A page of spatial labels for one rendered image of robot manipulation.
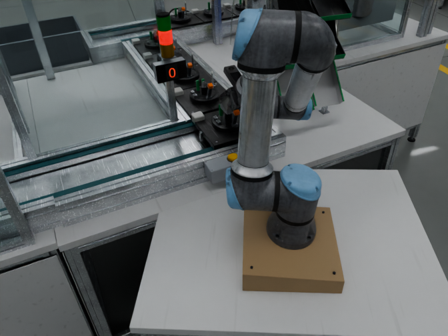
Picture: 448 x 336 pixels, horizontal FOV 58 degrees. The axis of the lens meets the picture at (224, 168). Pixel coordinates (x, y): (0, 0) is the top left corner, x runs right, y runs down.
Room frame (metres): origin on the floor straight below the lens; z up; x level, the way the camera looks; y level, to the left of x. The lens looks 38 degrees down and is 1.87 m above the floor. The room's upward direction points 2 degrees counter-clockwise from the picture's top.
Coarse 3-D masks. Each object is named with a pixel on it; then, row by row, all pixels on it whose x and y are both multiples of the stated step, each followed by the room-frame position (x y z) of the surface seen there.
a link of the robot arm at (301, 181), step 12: (288, 168) 0.87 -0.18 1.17; (300, 168) 0.88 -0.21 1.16; (276, 180) 0.84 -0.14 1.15; (288, 180) 0.82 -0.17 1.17; (300, 180) 0.83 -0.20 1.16; (312, 180) 0.83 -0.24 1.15; (276, 192) 0.81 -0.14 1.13; (288, 192) 0.81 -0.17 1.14; (300, 192) 0.79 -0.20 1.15; (312, 192) 0.80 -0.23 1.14; (276, 204) 0.80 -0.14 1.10; (288, 204) 0.80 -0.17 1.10; (300, 204) 0.79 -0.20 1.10; (312, 204) 0.80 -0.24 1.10; (288, 216) 0.81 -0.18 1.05; (300, 216) 0.80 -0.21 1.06; (312, 216) 0.81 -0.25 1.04
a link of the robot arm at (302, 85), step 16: (304, 16) 0.90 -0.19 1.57; (304, 32) 0.87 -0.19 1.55; (320, 32) 0.88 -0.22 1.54; (304, 48) 0.86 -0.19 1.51; (320, 48) 0.87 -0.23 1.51; (304, 64) 0.90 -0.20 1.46; (320, 64) 0.89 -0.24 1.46; (304, 80) 0.97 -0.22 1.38; (288, 96) 1.07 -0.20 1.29; (304, 96) 1.02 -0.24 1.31; (288, 112) 1.10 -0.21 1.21; (304, 112) 1.11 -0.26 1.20
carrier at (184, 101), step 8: (176, 88) 1.73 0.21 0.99; (192, 88) 1.76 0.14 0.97; (200, 88) 1.72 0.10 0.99; (216, 88) 1.75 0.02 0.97; (224, 88) 1.75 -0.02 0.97; (176, 96) 1.69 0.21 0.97; (184, 96) 1.69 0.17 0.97; (192, 96) 1.65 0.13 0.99; (200, 96) 1.64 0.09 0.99; (216, 96) 1.64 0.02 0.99; (184, 104) 1.61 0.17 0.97; (192, 104) 1.61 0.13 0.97; (200, 104) 1.60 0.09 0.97; (208, 104) 1.60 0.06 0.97; (216, 104) 1.60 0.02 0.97; (192, 112) 1.53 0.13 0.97; (208, 112) 1.54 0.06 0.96
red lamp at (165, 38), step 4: (160, 32) 1.45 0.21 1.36; (164, 32) 1.44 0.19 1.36; (168, 32) 1.45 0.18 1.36; (160, 36) 1.45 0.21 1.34; (164, 36) 1.44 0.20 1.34; (168, 36) 1.45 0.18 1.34; (172, 36) 1.46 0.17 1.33; (160, 40) 1.45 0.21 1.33; (164, 40) 1.44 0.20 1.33; (168, 40) 1.44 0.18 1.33; (172, 40) 1.46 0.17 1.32; (164, 44) 1.44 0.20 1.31; (168, 44) 1.44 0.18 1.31
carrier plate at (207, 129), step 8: (216, 112) 1.53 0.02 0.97; (240, 112) 1.52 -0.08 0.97; (208, 120) 1.47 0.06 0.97; (200, 128) 1.41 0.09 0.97; (208, 128) 1.40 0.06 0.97; (208, 136) 1.34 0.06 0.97; (216, 136) 1.34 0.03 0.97; (224, 136) 1.34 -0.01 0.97; (232, 136) 1.34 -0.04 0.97; (216, 144) 1.29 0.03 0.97; (224, 144) 1.29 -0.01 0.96; (232, 144) 1.31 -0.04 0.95
